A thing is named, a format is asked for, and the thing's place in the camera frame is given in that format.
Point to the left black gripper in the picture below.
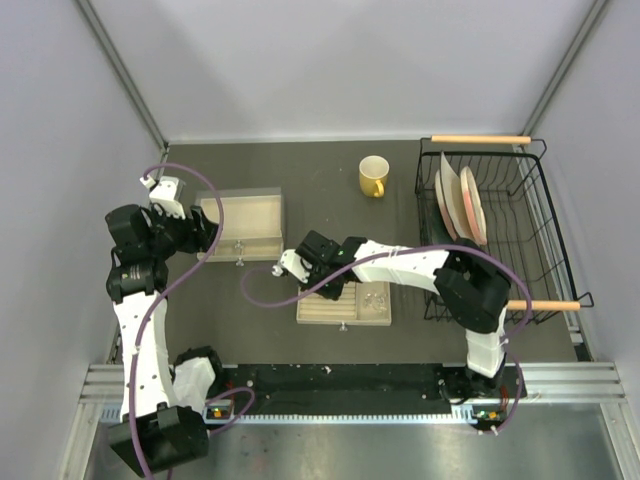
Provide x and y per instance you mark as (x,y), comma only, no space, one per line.
(199,238)

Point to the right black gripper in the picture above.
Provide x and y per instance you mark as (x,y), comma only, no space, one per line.
(311,278)

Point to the beige jewelry tray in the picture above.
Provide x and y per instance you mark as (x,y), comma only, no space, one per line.
(347,310)

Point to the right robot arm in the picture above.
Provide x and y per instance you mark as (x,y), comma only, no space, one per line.
(473,290)

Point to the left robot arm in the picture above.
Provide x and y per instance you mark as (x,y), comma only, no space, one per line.
(137,285)

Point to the silver jewelry pile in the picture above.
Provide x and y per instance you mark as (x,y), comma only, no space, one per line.
(375,301)

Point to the yellow mug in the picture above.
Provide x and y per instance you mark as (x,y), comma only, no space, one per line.
(373,175)

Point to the dark teal plate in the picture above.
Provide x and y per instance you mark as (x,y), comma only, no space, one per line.
(440,234)

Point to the cream plate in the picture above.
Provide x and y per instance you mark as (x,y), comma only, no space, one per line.
(451,191)

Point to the pink plate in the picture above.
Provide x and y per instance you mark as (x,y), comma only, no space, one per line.
(473,206)

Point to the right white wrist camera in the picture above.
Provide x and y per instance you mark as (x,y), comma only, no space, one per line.
(291,263)

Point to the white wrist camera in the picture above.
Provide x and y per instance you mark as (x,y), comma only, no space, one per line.
(291,263)
(166,194)

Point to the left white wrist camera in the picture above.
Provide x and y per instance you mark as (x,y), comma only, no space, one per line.
(166,194)

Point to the black wire dish rack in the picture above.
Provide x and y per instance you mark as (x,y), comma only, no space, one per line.
(523,228)

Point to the grey cable duct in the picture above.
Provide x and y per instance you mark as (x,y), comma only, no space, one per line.
(330,415)

